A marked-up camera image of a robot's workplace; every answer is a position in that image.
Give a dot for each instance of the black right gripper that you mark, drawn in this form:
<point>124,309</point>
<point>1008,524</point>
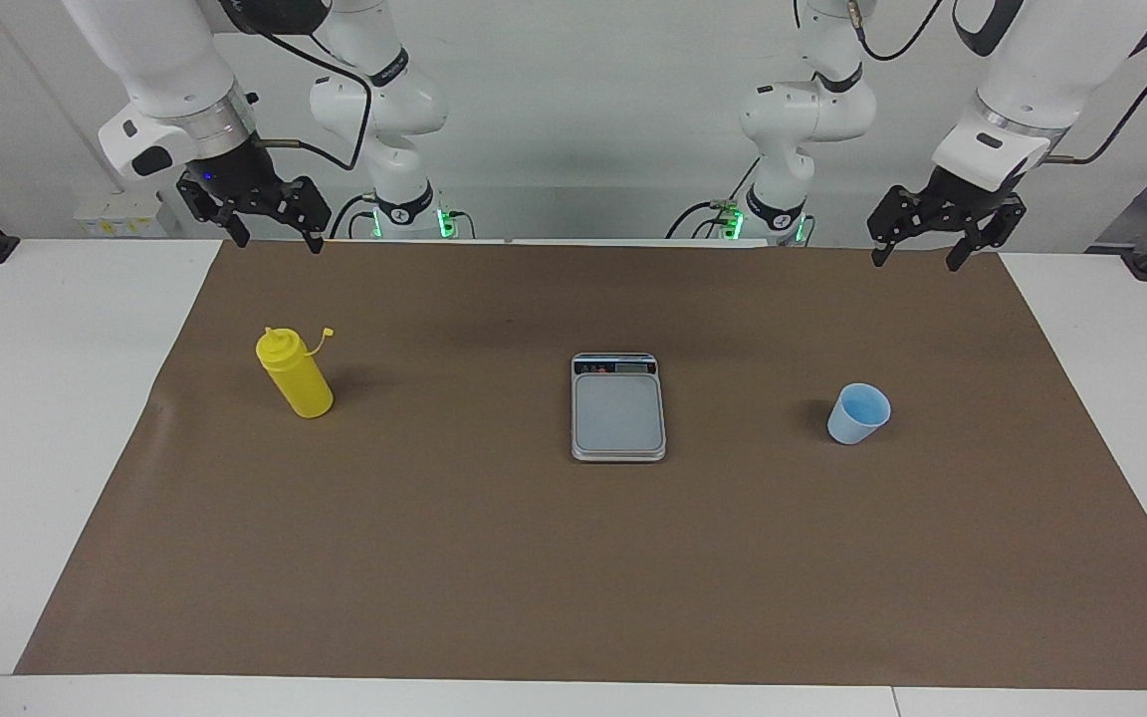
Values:
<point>235,174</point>

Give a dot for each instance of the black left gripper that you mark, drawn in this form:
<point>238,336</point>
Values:
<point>972,199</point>

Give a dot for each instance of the yellow squeeze bottle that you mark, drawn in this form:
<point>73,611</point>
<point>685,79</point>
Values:
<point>300,383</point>

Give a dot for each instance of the light blue plastic cup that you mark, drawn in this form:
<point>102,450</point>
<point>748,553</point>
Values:
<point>857,418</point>

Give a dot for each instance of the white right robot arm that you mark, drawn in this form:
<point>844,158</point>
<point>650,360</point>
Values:
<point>165,60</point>

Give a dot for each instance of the silver digital kitchen scale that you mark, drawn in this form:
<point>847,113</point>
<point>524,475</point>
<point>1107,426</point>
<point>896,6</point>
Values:
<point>618,413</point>

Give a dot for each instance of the white box yellow labels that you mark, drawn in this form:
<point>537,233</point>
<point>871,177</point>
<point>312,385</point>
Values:
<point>120,214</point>

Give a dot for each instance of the brown paper mat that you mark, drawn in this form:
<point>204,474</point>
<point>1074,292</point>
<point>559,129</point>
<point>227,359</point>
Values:
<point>573,578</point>

